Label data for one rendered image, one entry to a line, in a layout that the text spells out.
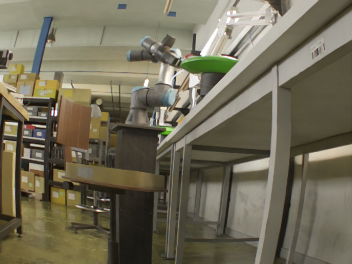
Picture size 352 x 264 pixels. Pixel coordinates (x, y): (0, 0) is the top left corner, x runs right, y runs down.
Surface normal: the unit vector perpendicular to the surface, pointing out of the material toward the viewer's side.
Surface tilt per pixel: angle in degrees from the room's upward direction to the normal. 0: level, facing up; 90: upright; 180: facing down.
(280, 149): 90
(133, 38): 90
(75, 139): 90
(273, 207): 90
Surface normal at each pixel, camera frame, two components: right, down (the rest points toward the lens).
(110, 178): -0.27, -0.13
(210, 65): -0.21, 0.86
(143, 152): 0.29, -0.09
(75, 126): 0.93, 0.03
